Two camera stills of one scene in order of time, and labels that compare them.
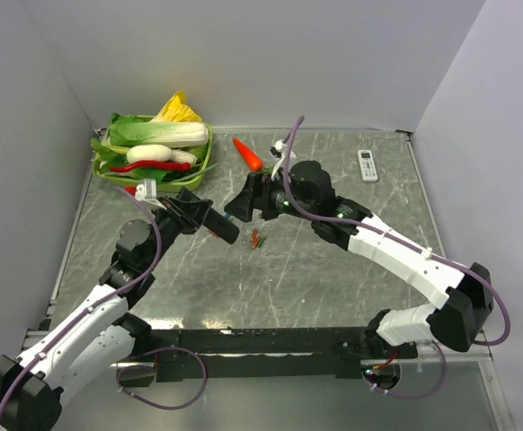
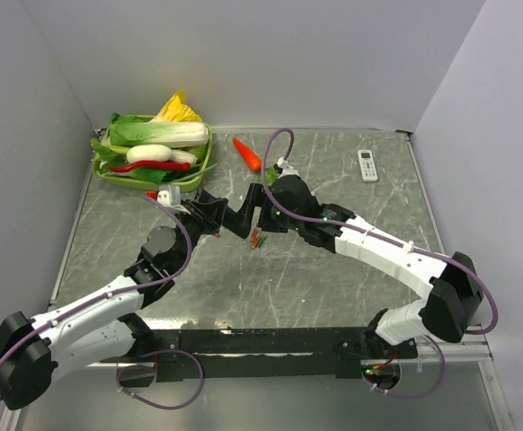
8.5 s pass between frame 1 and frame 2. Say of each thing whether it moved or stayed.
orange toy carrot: stayed
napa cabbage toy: stayed
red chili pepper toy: stayed
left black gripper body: moved
